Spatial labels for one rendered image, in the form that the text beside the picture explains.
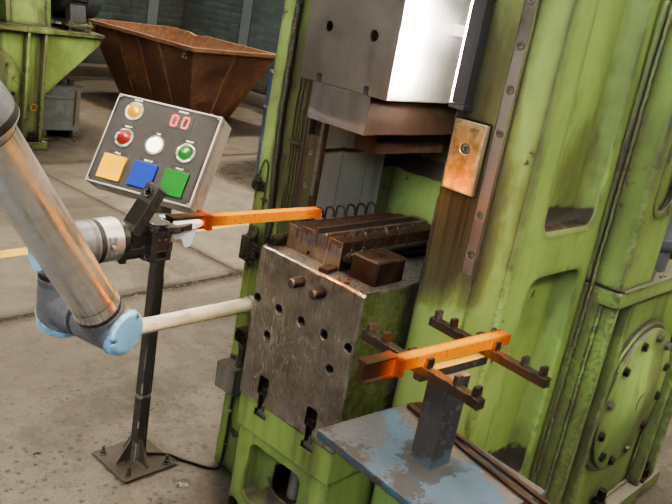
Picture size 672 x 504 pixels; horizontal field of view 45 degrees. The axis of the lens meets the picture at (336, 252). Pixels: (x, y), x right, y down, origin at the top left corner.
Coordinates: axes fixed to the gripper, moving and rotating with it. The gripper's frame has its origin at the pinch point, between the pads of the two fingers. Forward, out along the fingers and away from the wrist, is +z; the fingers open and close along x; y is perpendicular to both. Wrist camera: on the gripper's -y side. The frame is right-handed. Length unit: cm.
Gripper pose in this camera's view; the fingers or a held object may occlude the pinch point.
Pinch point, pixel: (196, 218)
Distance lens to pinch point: 179.1
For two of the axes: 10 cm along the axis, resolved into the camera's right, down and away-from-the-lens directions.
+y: -1.6, 9.4, 3.2
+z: 6.8, -1.3, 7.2
